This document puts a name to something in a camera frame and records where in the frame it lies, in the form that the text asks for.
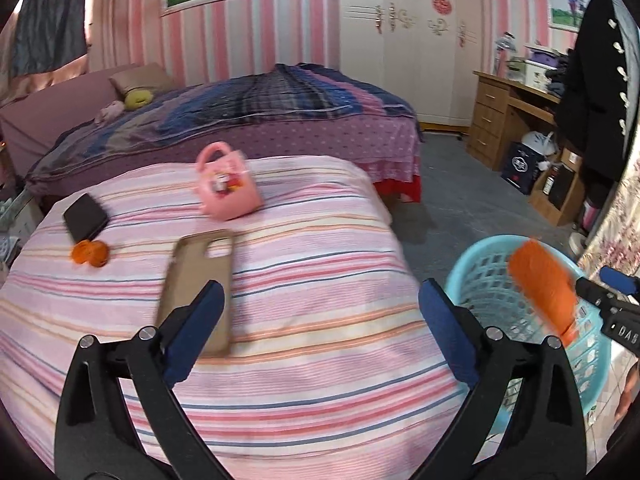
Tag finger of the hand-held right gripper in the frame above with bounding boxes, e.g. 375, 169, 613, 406
599, 266, 640, 297
575, 276, 621, 311

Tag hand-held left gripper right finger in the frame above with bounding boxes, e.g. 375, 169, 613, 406
415, 277, 587, 480

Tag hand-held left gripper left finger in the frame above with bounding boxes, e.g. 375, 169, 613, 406
54, 280, 226, 480

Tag orange mesh bag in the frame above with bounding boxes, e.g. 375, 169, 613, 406
507, 239, 581, 347

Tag light blue plastic basket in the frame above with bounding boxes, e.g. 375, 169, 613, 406
444, 235, 613, 421

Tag person's right forearm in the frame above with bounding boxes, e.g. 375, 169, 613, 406
614, 360, 640, 426

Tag brown phone case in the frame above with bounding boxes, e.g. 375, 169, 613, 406
155, 229, 236, 358

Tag floral curtain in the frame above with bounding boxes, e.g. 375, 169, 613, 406
577, 150, 640, 281

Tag open cardboard box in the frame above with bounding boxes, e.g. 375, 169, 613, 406
529, 147, 586, 226

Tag tangerine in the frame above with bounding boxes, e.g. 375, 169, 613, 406
87, 241, 110, 268

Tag pink striped blanket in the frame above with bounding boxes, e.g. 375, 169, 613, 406
0, 155, 471, 480

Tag pink toy handbag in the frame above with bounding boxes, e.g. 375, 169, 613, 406
195, 141, 263, 222

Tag dark blue shopping bag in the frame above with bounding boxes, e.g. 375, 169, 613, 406
501, 142, 543, 196

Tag white plastic bag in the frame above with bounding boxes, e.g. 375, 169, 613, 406
520, 131, 560, 158

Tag black phone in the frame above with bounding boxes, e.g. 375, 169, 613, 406
62, 192, 110, 243

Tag black coat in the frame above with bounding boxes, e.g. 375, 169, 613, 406
554, 0, 640, 181

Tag wooden desk with drawers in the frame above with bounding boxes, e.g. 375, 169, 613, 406
467, 71, 571, 171

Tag white box on desk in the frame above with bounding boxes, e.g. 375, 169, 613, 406
507, 57, 556, 92

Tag bed with mauve sheet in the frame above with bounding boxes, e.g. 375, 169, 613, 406
0, 62, 423, 203

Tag small pink cloth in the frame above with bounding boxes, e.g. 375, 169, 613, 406
95, 101, 125, 125

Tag patchwork quilt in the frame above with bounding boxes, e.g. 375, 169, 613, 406
25, 62, 418, 186

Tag yellow plush toy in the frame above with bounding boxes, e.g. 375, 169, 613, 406
123, 88, 153, 111

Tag brown pillow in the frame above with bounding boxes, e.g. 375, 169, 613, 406
109, 62, 176, 98

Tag white wardrobe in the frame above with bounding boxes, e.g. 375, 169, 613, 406
337, 0, 493, 128

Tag pink satin curtain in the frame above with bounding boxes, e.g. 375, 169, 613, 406
0, 55, 91, 106

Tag dark grey curtain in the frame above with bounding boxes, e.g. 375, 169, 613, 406
10, 0, 88, 78

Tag small wall poster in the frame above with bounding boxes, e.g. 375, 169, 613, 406
547, 0, 596, 31

